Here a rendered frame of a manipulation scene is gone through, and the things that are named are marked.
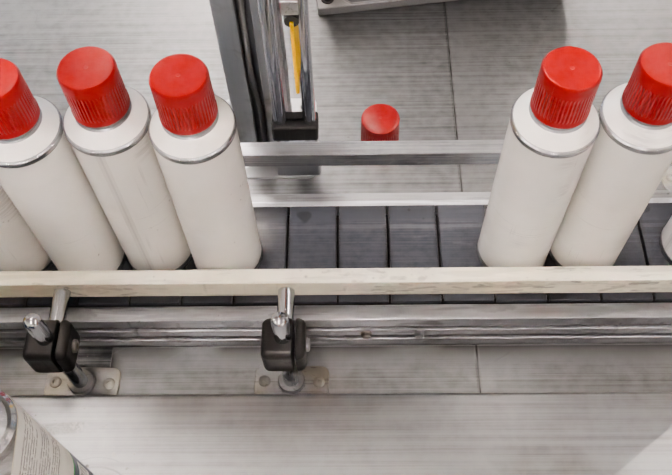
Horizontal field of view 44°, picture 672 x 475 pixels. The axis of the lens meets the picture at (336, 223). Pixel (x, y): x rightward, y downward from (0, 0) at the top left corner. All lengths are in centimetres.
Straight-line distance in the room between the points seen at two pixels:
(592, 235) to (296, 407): 23
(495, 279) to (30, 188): 31
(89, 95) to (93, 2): 43
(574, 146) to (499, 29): 36
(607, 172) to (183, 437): 32
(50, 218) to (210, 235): 10
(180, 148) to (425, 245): 23
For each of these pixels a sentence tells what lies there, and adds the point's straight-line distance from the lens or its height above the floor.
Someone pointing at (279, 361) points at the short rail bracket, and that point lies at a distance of 55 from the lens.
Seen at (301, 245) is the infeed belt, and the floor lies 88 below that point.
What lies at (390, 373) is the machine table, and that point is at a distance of 64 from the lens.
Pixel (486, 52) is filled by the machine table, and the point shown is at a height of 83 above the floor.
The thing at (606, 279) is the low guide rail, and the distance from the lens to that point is 60.
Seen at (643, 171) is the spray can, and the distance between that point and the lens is 52.
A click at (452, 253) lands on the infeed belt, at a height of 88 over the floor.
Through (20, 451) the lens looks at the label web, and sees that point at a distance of 41.
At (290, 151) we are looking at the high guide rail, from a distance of 57.
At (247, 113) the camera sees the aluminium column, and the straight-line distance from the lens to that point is 69.
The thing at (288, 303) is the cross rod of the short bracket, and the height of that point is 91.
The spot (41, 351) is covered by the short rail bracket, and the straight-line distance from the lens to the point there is 58.
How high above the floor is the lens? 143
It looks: 59 degrees down
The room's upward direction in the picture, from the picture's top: 2 degrees counter-clockwise
